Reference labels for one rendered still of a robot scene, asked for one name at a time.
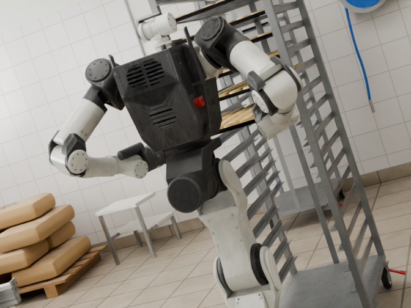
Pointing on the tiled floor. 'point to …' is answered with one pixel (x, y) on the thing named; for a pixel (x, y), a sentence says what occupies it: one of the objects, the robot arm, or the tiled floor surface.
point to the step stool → (153, 222)
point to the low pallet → (72, 274)
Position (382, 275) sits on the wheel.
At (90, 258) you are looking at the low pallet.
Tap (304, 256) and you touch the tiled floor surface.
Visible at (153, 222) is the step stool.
